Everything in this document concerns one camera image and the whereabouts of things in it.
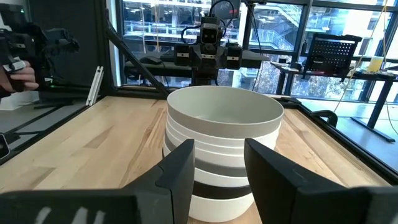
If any black background desk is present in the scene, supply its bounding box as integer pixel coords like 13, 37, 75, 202
270, 60, 398, 144

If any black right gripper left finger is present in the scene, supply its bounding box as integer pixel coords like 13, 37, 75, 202
0, 138, 196, 224

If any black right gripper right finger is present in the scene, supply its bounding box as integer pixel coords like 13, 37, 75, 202
243, 138, 398, 224

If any black computer mouse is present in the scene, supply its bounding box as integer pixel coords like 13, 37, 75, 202
139, 55, 163, 65

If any yellow cup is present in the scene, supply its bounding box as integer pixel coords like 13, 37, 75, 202
368, 56, 384, 73

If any black curved handle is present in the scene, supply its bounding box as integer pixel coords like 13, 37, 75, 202
310, 110, 339, 128

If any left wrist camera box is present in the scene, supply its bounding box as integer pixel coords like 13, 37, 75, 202
200, 16, 221, 46

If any medium white bowl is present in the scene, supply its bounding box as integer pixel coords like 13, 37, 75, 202
162, 144, 250, 189

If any wide white bowl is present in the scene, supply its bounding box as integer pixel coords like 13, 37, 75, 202
188, 192, 256, 223

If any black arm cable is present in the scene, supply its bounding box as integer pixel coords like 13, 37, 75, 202
181, 0, 236, 45

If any pale grey-green bowl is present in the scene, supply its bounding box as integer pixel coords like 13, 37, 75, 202
166, 85, 285, 140

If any small white bowl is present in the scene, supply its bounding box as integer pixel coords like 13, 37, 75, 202
164, 124, 280, 168

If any black diagonal strut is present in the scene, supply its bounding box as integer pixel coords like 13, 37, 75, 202
105, 20, 170, 97

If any person's hand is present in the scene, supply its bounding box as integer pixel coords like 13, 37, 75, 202
0, 60, 40, 94

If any black operator desk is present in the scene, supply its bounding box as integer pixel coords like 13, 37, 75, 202
124, 51, 270, 78

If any black table edge frame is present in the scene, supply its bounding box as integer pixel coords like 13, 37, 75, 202
0, 85, 398, 186

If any black perforated panel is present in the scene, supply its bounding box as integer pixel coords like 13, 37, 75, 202
303, 33, 363, 82

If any yellow cable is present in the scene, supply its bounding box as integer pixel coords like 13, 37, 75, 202
333, 0, 398, 136

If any white aluminium bar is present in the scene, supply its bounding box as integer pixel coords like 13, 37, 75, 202
85, 65, 104, 106

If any table-level camera box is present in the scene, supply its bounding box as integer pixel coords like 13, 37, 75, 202
0, 133, 11, 160

